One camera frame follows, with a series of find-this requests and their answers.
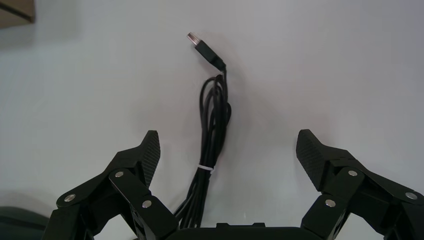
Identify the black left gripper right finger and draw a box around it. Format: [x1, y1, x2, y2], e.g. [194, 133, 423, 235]
[295, 129, 424, 240]

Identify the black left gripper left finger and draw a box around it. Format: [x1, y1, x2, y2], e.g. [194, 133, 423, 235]
[41, 130, 180, 240]

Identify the black wired computer mouse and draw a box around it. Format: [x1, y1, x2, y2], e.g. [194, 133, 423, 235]
[0, 32, 233, 240]

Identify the open brown cardboard box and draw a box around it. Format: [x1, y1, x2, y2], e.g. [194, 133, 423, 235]
[0, 0, 36, 30]

